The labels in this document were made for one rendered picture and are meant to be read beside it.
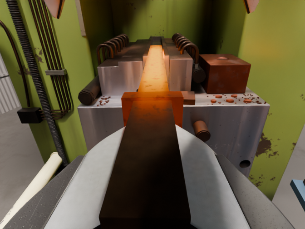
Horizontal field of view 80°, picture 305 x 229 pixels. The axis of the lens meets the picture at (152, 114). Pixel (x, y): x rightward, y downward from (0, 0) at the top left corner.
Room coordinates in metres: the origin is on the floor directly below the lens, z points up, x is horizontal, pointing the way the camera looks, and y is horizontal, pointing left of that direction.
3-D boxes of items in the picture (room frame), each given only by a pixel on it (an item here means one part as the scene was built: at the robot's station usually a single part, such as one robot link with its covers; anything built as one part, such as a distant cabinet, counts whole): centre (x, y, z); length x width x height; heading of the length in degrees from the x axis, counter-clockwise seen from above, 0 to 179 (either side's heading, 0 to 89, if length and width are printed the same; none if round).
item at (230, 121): (0.60, -0.05, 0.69); 0.56 x 0.38 x 0.45; 178
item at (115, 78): (0.60, 0.01, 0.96); 0.42 x 0.20 x 0.09; 178
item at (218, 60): (0.44, -0.17, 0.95); 0.12 x 0.09 x 0.07; 178
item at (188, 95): (0.35, -0.07, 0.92); 0.04 x 0.03 x 0.01; 170
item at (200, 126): (0.30, -0.09, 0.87); 0.04 x 0.03 x 0.03; 178
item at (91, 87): (0.53, 0.12, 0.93); 0.40 x 0.03 x 0.03; 178
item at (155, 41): (0.59, -0.02, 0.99); 0.42 x 0.05 x 0.01; 178
